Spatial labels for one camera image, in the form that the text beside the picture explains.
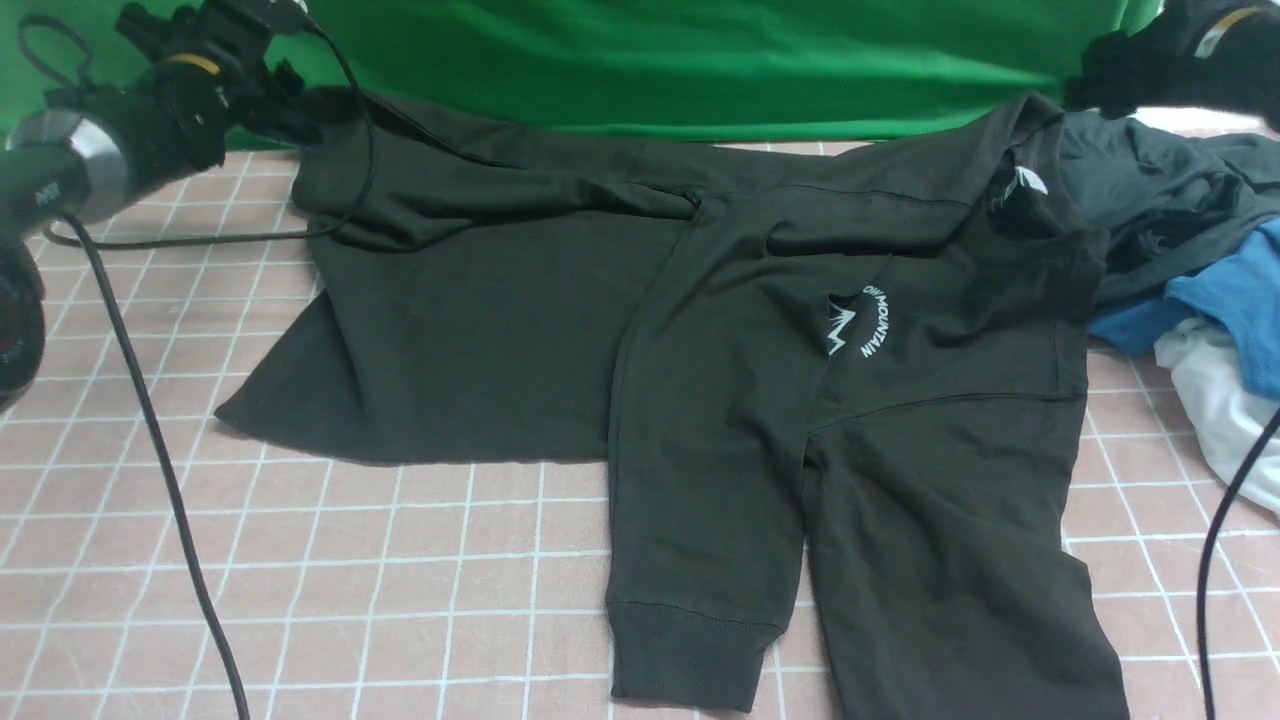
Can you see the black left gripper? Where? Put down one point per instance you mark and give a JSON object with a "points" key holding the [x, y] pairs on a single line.
{"points": [[230, 40]]}

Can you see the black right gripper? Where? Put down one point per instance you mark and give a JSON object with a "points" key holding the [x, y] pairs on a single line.
{"points": [[1122, 71]]}

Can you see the dark gray long-sleeved shirt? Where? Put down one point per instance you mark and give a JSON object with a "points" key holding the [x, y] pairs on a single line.
{"points": [[873, 364]]}

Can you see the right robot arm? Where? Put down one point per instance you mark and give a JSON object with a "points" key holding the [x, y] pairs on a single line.
{"points": [[1211, 55]]}

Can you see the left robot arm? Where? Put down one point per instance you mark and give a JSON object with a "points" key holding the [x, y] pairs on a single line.
{"points": [[97, 149]]}

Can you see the dark teal garment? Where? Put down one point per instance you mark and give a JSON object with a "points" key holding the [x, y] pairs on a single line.
{"points": [[1171, 205]]}

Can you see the blue garment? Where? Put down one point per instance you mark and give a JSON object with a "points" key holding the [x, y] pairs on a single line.
{"points": [[1240, 293]]}

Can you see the white garment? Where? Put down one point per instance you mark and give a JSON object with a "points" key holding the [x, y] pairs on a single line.
{"points": [[1205, 371]]}

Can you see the green backdrop cloth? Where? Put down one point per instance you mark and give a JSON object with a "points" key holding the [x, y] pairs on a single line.
{"points": [[735, 71]]}

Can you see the pink grid tablecloth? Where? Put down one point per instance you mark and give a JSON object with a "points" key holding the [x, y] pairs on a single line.
{"points": [[438, 592]]}

